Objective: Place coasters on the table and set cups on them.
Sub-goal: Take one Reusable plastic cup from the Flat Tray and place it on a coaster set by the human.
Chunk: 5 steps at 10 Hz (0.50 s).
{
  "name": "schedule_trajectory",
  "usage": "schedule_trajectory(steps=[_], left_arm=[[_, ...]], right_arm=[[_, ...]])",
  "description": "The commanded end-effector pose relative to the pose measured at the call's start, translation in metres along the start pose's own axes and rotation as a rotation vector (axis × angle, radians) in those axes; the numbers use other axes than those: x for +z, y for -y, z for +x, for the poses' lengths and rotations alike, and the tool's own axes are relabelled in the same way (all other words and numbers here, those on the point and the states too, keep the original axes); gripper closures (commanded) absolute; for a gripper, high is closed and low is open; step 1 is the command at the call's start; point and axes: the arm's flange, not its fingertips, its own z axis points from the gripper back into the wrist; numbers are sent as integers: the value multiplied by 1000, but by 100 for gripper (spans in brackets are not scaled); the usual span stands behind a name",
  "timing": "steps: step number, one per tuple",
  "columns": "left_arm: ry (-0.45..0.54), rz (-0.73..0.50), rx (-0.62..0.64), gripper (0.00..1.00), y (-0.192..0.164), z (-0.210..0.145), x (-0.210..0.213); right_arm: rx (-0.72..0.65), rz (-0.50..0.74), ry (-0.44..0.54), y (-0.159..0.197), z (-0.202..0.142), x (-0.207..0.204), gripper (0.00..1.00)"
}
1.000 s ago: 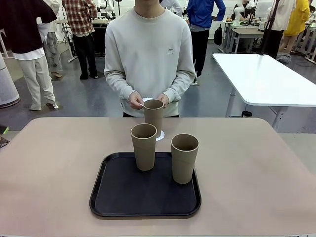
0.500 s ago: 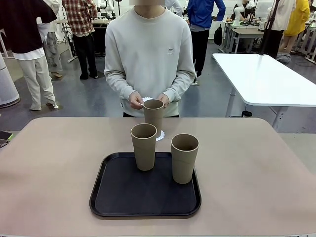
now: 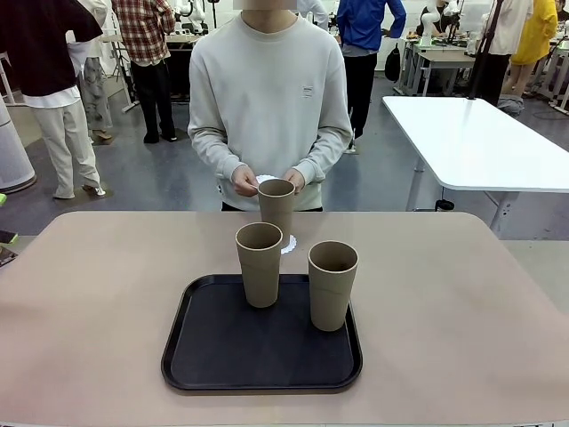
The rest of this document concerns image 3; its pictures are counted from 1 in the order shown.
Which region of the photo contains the tan paper cup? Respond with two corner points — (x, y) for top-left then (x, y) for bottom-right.
(235, 222), (285, 309)
(257, 178), (297, 239)
(308, 240), (360, 333)

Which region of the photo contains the person's left forearm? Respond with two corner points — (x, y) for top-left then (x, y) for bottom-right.
(293, 126), (355, 184)

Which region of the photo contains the person's right forearm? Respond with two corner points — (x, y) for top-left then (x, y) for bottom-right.
(188, 126), (244, 182)

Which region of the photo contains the person's right hand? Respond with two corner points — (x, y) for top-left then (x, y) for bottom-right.
(230, 164), (261, 197)

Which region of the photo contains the person's left hand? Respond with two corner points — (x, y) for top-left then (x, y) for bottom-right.
(284, 166), (306, 195)

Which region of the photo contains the white cylindrical appliance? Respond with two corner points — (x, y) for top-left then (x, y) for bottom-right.
(0, 95), (36, 193)

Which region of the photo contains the person in patterned grey trousers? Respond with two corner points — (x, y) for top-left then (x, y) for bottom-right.
(66, 0), (115, 144)

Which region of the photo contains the person in black top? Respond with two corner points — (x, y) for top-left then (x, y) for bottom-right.
(0, 0), (108, 200)

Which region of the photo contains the black background desk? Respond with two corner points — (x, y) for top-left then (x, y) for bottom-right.
(164, 33), (204, 104)

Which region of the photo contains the person in plaid shirt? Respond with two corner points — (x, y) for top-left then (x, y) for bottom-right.
(110, 0), (179, 144)

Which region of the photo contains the black plastic tray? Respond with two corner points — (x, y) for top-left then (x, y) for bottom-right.
(160, 273), (365, 396)

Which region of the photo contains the person in light grey sweatshirt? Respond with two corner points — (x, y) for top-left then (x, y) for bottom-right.
(188, 6), (355, 212)

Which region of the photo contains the person in blue jacket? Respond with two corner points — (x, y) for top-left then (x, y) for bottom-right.
(336, 0), (408, 155)

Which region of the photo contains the black hanging bag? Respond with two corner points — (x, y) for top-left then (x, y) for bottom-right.
(384, 43), (404, 82)

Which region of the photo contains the seated person in black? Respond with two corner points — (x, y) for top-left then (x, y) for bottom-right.
(411, 0), (448, 36)

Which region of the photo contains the grey background desk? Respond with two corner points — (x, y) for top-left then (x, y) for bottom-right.
(399, 37), (479, 97)

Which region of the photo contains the white table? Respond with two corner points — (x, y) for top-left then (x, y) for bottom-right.
(381, 94), (569, 239)

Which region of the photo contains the black tripod pole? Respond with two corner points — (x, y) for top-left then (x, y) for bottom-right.
(466, 0), (508, 101)

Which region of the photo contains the grey cloth on floor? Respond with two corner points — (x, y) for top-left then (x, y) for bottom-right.
(497, 93), (526, 113)

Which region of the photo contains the person in beige top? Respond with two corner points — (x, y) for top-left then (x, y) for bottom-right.
(470, 0), (534, 107)

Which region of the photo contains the person in yellow coat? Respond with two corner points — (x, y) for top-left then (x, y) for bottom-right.
(509, 0), (559, 98)

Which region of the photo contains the white frame desk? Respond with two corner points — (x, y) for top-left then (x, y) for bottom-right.
(531, 39), (569, 112)

